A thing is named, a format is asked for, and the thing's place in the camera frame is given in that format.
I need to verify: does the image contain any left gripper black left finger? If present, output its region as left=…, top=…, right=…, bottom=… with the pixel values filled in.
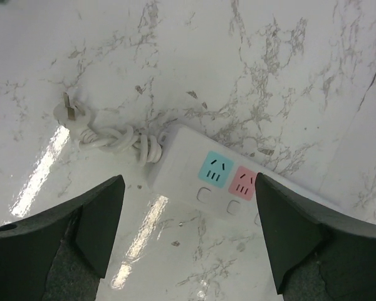
left=0, top=175, right=125, bottom=300

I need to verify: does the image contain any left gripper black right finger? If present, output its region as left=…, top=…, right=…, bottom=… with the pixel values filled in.
left=255, top=174, right=376, bottom=300

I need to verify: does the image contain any white power strip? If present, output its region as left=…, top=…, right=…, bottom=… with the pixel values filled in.
left=148, top=125, right=349, bottom=230

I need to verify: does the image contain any power strip cord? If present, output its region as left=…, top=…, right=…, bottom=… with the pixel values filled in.
left=53, top=91, right=170, bottom=164

